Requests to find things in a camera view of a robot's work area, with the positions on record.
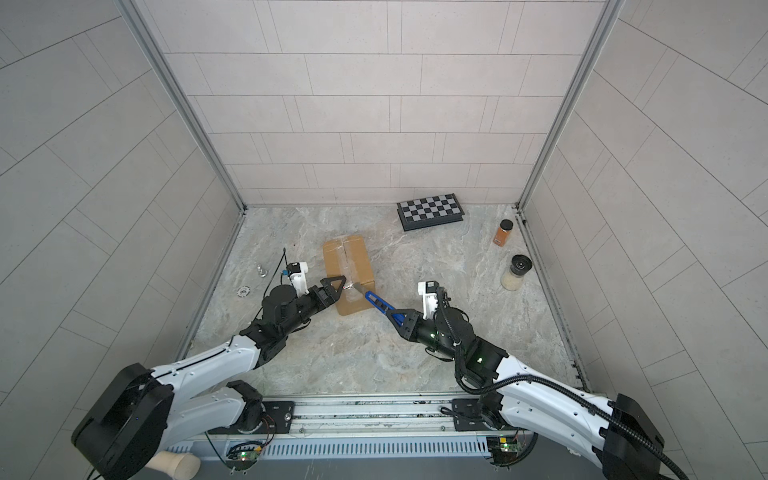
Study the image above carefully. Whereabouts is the blue utility knife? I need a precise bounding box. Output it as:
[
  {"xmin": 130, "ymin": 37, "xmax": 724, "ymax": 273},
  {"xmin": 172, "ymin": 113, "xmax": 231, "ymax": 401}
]
[{"xmin": 352, "ymin": 282, "xmax": 405, "ymax": 326}]

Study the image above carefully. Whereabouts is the black corrugated cable conduit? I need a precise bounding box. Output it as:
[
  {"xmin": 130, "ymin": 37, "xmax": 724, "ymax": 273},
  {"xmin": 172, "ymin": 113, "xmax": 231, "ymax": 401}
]
[{"xmin": 437, "ymin": 286, "xmax": 691, "ymax": 480}]

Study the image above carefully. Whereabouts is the aluminium mounting rail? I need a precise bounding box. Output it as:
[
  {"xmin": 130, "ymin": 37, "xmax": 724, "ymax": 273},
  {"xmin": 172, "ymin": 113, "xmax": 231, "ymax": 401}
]
[{"xmin": 119, "ymin": 392, "xmax": 620, "ymax": 442}]

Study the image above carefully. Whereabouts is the wooden handle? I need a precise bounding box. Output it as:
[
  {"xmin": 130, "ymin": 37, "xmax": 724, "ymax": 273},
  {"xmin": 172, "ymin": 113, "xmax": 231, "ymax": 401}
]
[{"xmin": 145, "ymin": 451, "xmax": 201, "ymax": 480}]

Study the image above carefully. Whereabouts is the white spice jar black lid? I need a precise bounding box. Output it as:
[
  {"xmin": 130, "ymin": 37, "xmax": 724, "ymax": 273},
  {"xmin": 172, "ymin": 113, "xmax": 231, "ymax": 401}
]
[{"xmin": 501, "ymin": 254, "xmax": 533, "ymax": 291}]

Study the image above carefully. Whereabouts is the black white chessboard box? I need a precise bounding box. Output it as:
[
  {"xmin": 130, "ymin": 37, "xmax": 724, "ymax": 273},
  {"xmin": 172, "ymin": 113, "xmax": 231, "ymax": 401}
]
[{"xmin": 396, "ymin": 193, "xmax": 464, "ymax": 232}]

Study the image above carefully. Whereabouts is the brown cardboard express box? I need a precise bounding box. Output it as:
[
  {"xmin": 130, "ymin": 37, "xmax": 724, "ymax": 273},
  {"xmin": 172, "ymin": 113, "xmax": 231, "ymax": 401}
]
[{"xmin": 323, "ymin": 235, "xmax": 376, "ymax": 317}]

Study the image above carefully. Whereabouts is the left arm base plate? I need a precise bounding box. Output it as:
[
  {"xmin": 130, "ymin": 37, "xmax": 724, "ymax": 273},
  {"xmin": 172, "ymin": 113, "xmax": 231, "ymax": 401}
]
[{"xmin": 208, "ymin": 401, "xmax": 295, "ymax": 435}]

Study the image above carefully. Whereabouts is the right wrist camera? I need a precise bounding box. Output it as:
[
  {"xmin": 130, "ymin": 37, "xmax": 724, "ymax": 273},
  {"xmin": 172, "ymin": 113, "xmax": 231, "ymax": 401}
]
[{"xmin": 417, "ymin": 280, "xmax": 440, "ymax": 320}]

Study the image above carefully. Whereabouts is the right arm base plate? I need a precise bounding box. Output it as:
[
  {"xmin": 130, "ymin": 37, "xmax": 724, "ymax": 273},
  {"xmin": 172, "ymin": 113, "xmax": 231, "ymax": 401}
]
[{"xmin": 444, "ymin": 398, "xmax": 516, "ymax": 432}]

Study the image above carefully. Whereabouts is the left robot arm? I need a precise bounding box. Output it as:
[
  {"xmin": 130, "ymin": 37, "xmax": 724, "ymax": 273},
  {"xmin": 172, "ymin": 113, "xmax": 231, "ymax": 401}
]
[{"xmin": 71, "ymin": 276, "xmax": 346, "ymax": 479}]

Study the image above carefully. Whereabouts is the green circuit board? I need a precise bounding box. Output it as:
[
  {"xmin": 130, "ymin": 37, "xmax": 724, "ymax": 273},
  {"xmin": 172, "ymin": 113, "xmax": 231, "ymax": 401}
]
[
  {"xmin": 227, "ymin": 441, "xmax": 264, "ymax": 462},
  {"xmin": 486, "ymin": 437, "xmax": 521, "ymax": 466}
]

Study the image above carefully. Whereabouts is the left green circuit board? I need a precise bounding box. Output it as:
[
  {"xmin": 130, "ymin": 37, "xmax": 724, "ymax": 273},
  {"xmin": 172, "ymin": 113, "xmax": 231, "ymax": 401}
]
[{"xmin": 227, "ymin": 441, "xmax": 264, "ymax": 462}]

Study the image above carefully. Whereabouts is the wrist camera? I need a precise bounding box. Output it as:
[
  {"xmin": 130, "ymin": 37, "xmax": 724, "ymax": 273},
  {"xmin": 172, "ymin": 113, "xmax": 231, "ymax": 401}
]
[
  {"xmin": 285, "ymin": 262, "xmax": 309, "ymax": 297},
  {"xmin": 417, "ymin": 280, "xmax": 440, "ymax": 320}
]

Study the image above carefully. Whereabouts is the right green circuit board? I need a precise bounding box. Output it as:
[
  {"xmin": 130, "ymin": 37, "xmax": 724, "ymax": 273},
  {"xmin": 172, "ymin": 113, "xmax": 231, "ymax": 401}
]
[{"xmin": 486, "ymin": 437, "xmax": 521, "ymax": 466}]

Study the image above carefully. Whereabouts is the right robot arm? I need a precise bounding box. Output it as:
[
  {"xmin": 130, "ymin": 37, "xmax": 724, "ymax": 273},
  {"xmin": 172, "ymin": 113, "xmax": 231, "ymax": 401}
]
[{"xmin": 375, "ymin": 299, "xmax": 664, "ymax": 479}]

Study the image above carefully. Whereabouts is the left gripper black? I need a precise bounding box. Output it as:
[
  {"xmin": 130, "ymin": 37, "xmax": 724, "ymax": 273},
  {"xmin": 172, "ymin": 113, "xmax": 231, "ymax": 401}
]
[{"xmin": 278, "ymin": 278, "xmax": 348, "ymax": 340}]

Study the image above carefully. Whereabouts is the orange spice bottle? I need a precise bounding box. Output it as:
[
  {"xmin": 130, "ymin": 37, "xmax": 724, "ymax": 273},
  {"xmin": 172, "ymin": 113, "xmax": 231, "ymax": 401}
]
[{"xmin": 493, "ymin": 219, "xmax": 514, "ymax": 247}]

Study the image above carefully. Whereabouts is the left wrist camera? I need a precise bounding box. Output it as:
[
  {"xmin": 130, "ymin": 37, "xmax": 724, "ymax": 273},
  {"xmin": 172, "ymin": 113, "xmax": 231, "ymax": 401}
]
[{"xmin": 285, "ymin": 262, "xmax": 309, "ymax": 297}]

